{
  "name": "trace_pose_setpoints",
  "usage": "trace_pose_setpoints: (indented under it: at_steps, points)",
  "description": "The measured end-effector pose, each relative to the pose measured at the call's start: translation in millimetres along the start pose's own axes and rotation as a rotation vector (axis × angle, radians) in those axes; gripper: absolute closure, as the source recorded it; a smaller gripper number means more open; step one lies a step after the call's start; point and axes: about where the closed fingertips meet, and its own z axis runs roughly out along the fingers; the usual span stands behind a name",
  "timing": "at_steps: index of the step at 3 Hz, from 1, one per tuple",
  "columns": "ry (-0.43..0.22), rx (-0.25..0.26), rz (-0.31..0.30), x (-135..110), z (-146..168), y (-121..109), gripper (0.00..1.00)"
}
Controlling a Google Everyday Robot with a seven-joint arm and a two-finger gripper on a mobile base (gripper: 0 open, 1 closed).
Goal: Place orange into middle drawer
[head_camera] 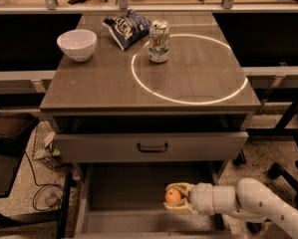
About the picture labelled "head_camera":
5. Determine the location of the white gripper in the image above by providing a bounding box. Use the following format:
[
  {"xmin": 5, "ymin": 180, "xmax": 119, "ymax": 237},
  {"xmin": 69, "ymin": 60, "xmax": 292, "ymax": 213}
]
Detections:
[{"xmin": 163, "ymin": 182, "xmax": 238, "ymax": 216}]

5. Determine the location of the orange fruit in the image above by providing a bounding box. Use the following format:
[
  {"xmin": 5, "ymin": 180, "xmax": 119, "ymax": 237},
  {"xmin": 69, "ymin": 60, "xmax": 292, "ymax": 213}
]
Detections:
[{"xmin": 164, "ymin": 188, "xmax": 181, "ymax": 204}]

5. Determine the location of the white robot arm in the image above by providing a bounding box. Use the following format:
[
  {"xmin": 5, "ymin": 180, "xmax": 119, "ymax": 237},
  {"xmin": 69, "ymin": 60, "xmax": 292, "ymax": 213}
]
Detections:
[{"xmin": 163, "ymin": 177, "xmax": 298, "ymax": 239}]

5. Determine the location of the open middle drawer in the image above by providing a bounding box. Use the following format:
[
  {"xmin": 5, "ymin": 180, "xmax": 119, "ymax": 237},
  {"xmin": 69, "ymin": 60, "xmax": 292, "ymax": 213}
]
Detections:
[{"xmin": 74, "ymin": 162, "xmax": 248, "ymax": 239}]

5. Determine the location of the grey top drawer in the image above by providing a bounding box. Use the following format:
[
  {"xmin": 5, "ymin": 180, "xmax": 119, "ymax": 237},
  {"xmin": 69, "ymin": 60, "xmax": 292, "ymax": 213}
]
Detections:
[{"xmin": 54, "ymin": 131, "xmax": 248, "ymax": 163}]

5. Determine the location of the grey drawer cabinet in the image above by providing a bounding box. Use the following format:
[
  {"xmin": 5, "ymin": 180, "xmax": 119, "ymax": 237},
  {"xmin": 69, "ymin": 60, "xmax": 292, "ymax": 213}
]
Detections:
[{"xmin": 39, "ymin": 11, "xmax": 262, "ymax": 239}]

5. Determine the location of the black office chair base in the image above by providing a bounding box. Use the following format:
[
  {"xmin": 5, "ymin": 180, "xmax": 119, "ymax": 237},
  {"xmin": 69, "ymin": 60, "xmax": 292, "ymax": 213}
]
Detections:
[{"xmin": 245, "ymin": 129, "xmax": 298, "ymax": 235}]

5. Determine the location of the green soda can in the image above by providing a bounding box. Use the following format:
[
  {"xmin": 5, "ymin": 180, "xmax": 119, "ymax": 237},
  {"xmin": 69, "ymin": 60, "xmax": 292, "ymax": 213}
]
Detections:
[{"xmin": 149, "ymin": 20, "xmax": 169, "ymax": 63}]

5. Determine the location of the blue chip bag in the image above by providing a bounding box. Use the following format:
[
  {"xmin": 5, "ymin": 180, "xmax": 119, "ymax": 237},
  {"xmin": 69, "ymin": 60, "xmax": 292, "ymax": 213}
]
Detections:
[{"xmin": 103, "ymin": 9, "xmax": 150, "ymax": 51}]

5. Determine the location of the white bowl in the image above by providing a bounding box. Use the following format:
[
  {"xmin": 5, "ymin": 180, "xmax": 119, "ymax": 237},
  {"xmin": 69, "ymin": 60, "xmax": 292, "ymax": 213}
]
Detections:
[{"xmin": 57, "ymin": 29, "xmax": 97, "ymax": 62}]

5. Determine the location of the dark chair at left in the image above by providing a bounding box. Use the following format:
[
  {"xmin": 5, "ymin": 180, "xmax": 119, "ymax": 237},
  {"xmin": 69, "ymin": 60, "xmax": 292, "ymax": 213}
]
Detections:
[{"xmin": 0, "ymin": 113, "xmax": 75, "ymax": 239}]

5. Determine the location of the black drawer handle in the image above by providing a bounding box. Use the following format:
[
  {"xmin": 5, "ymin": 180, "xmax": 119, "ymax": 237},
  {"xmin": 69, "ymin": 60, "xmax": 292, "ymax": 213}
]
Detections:
[{"xmin": 137, "ymin": 142, "xmax": 168, "ymax": 153}]

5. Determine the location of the wire mesh basket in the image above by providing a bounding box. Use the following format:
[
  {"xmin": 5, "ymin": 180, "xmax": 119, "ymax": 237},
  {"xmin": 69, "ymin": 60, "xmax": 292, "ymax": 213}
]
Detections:
[{"xmin": 32, "ymin": 121, "xmax": 65, "ymax": 169}]

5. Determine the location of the black floor cable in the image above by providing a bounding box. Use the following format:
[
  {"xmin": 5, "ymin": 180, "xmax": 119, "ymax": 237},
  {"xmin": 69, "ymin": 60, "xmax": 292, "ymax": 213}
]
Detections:
[{"xmin": 23, "ymin": 151, "xmax": 66, "ymax": 212}]

